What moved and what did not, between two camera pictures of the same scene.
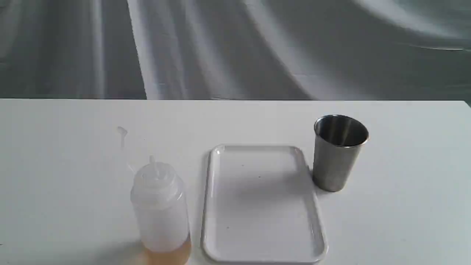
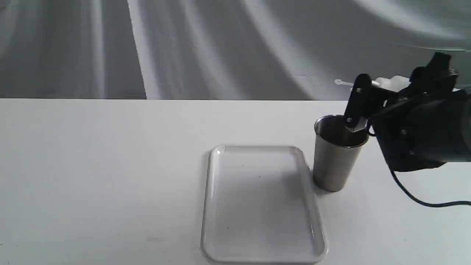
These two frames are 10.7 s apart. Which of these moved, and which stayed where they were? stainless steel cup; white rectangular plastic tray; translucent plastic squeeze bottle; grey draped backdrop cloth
Moved: translucent plastic squeeze bottle
Stayed: white rectangular plastic tray; stainless steel cup; grey draped backdrop cloth
